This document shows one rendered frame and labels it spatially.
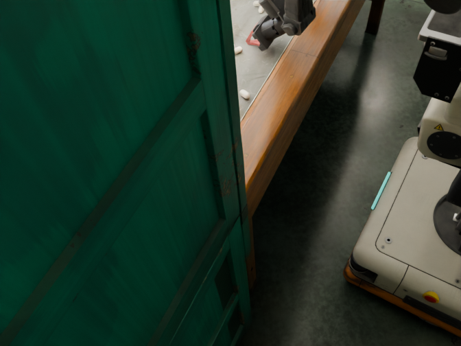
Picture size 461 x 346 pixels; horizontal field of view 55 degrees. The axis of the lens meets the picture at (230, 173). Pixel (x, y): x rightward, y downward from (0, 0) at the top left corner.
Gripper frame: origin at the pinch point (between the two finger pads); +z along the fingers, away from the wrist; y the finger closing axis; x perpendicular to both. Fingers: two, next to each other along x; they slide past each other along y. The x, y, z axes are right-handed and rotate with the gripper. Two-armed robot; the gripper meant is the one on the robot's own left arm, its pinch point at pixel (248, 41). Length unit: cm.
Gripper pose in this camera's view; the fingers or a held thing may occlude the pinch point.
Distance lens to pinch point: 149.4
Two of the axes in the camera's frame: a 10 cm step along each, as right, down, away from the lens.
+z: -6.2, 1.0, 7.8
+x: 6.3, 6.5, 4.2
